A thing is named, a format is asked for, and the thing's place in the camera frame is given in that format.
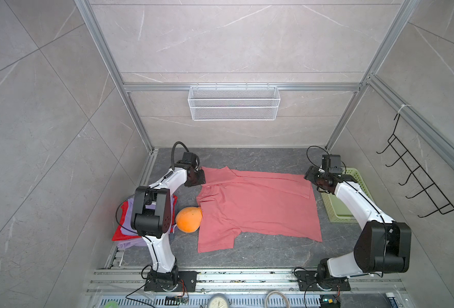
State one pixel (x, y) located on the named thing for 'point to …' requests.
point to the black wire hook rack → (437, 197)
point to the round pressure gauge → (218, 300)
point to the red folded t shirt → (118, 235)
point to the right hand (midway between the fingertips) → (311, 172)
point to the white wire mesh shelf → (233, 103)
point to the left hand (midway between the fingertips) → (201, 176)
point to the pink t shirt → (232, 201)
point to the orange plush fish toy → (189, 219)
